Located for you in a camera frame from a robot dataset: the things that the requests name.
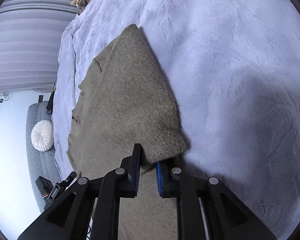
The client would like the grey quilted bench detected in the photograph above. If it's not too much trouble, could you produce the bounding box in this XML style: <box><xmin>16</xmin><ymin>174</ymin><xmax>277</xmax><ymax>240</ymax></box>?
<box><xmin>26</xmin><ymin>101</ymin><xmax>62</xmax><ymax>212</ymax></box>

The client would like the lavender plush bed blanket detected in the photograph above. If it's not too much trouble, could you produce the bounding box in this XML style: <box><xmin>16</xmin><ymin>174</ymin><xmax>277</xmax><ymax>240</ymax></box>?
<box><xmin>52</xmin><ymin>0</ymin><xmax>300</xmax><ymax>239</ymax></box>

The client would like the white round tufted cushion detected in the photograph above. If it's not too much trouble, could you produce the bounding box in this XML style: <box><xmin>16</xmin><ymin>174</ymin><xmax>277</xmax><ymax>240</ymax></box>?
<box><xmin>31</xmin><ymin>120</ymin><xmax>54</xmax><ymax>152</ymax></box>

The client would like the olive knit sweater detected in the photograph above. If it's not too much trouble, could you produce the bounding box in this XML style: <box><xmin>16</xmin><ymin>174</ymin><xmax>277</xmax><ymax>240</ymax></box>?
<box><xmin>67</xmin><ymin>24</ymin><xmax>186</xmax><ymax>239</ymax></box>

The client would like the grey window curtain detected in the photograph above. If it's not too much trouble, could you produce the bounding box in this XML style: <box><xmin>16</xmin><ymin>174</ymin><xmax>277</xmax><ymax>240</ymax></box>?
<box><xmin>0</xmin><ymin>0</ymin><xmax>76</xmax><ymax>93</ymax></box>

